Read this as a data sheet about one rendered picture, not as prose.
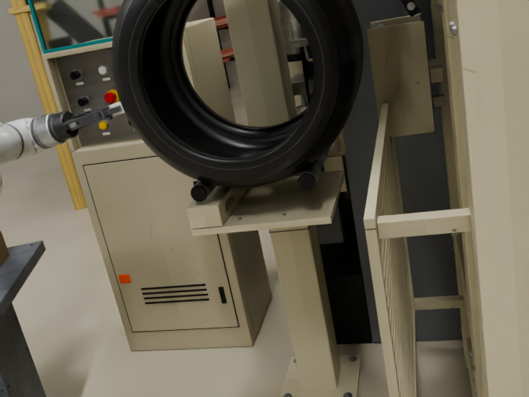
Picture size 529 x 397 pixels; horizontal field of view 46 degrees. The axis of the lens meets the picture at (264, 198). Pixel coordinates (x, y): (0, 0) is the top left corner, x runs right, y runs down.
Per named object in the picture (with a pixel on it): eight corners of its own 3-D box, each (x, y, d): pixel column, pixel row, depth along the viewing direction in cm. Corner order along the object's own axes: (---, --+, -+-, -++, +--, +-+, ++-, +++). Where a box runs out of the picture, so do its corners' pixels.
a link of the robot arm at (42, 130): (43, 113, 174) (61, 107, 172) (57, 143, 176) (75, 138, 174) (25, 121, 165) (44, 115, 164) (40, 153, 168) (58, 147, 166)
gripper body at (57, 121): (45, 118, 164) (74, 109, 161) (61, 110, 172) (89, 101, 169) (57, 144, 166) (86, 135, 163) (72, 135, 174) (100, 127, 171)
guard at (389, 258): (409, 307, 201) (382, 95, 178) (415, 306, 200) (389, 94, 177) (411, 551, 119) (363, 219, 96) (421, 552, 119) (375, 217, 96)
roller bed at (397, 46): (382, 120, 191) (370, 22, 181) (432, 114, 187) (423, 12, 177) (380, 139, 173) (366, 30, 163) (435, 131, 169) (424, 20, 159)
